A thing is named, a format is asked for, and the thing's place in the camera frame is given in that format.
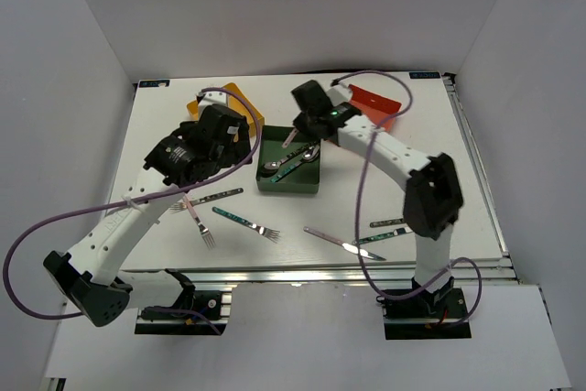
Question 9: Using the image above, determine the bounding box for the green handled spoon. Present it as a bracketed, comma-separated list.
[270, 147, 320, 183]

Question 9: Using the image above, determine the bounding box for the black handled fork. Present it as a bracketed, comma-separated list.
[168, 188, 244, 212]

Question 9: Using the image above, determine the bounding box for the black handled spoon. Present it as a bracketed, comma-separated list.
[261, 144, 316, 174]

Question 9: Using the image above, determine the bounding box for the pink handled fork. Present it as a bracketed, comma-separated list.
[183, 197, 215, 250]

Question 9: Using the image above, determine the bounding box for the green handled fork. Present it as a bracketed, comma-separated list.
[212, 207, 280, 243]

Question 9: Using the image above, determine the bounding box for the black handled knife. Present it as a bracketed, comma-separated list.
[369, 218, 405, 228]

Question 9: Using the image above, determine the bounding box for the pink handled knife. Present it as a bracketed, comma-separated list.
[303, 226, 385, 261]

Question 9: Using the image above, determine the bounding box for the green handled knife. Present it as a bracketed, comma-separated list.
[353, 227, 413, 245]

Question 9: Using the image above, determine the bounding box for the pink handled spoon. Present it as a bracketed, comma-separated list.
[282, 129, 298, 148]

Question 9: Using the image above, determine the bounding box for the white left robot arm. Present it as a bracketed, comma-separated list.
[43, 104, 251, 327]

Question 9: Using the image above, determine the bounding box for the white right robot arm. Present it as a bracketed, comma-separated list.
[291, 80, 463, 317]

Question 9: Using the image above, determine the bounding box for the red plastic bin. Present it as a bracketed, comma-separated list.
[343, 84, 402, 125]

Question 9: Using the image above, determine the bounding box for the yellow plastic bin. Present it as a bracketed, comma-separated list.
[186, 82, 265, 138]

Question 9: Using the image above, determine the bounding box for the green plastic bin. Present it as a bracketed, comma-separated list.
[255, 125, 320, 195]

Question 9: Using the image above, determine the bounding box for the left blue corner label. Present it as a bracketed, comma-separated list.
[138, 79, 170, 88]

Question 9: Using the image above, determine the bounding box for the blue corner label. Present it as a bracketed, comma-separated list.
[138, 79, 170, 88]
[408, 71, 441, 80]

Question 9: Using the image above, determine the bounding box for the right blue corner label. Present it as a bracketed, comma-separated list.
[408, 71, 441, 80]

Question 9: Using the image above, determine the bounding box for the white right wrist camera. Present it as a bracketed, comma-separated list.
[326, 83, 353, 106]

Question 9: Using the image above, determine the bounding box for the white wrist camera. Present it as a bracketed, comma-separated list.
[196, 92, 228, 109]
[326, 83, 353, 106]

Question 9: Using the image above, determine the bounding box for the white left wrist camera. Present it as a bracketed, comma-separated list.
[196, 92, 228, 109]

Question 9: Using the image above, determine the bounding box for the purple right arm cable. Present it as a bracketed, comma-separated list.
[333, 70, 483, 329]

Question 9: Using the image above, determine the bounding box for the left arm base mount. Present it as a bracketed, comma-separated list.
[135, 269, 227, 336]

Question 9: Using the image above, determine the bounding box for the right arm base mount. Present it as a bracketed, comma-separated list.
[376, 288, 472, 341]

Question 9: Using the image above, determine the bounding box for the aluminium table rail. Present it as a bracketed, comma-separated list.
[127, 262, 516, 287]

